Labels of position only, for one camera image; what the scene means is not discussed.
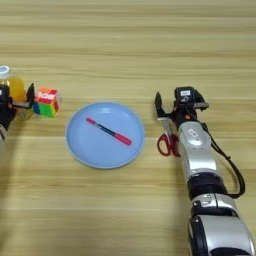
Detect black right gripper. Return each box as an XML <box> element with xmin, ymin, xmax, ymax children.
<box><xmin>154</xmin><ymin>88</ymin><xmax>210</xmax><ymax>130</ymax></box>

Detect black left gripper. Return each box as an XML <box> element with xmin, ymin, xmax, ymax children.
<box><xmin>0</xmin><ymin>82</ymin><xmax>36</xmax><ymax>130</ymax></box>

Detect orange juice bottle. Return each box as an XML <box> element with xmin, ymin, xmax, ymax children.
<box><xmin>0</xmin><ymin>65</ymin><xmax>34</xmax><ymax>122</ymax></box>

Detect red and black pen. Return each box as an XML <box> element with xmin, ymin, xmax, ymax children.
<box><xmin>85</xmin><ymin>116</ymin><xmax>134</xmax><ymax>147</ymax></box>

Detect round blue plate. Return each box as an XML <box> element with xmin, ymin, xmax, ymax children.
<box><xmin>65</xmin><ymin>101</ymin><xmax>146</xmax><ymax>170</ymax></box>

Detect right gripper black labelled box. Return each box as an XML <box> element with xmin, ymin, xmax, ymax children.
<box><xmin>173</xmin><ymin>86</ymin><xmax>198</xmax><ymax>108</ymax></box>

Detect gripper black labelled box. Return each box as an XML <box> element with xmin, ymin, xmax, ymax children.
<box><xmin>173</xmin><ymin>86</ymin><xmax>198</xmax><ymax>108</ymax></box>
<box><xmin>0</xmin><ymin>84</ymin><xmax>11</xmax><ymax>105</ymax></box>

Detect colourful puzzle cube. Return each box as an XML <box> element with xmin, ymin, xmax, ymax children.
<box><xmin>32</xmin><ymin>87</ymin><xmax>63</xmax><ymax>119</ymax></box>

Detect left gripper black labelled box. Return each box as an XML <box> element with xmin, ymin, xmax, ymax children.
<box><xmin>0</xmin><ymin>84</ymin><xmax>11</xmax><ymax>105</ymax></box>

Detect red handled scissors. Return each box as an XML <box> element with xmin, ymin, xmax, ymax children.
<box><xmin>156</xmin><ymin>117</ymin><xmax>181</xmax><ymax>158</ymax></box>

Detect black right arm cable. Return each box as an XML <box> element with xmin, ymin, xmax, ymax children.
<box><xmin>201</xmin><ymin>122</ymin><xmax>247</xmax><ymax>200</ymax></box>

